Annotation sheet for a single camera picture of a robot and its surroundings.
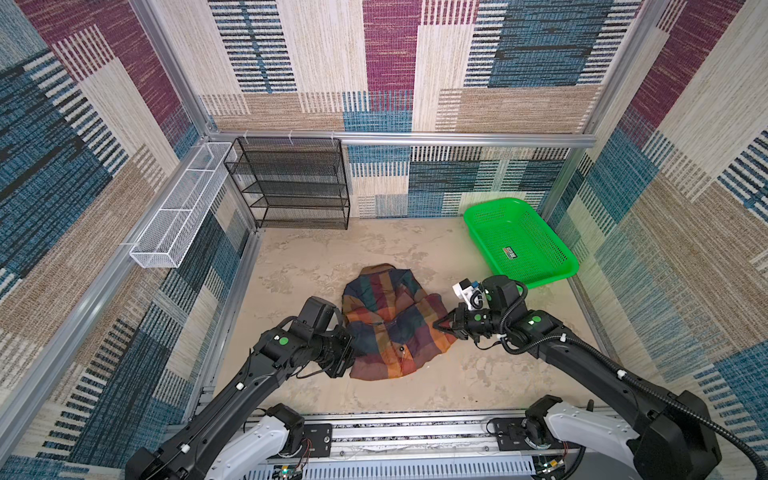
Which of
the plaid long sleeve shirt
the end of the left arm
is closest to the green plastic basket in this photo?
the plaid long sleeve shirt

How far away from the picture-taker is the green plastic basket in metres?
1.01

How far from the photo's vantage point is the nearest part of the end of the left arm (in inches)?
24.9

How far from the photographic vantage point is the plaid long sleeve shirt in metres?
0.72

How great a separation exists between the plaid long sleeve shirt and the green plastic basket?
0.30 metres

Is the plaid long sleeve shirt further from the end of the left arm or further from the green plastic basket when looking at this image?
the green plastic basket

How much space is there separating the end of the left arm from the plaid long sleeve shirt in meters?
0.02

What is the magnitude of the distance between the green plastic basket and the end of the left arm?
548 mm
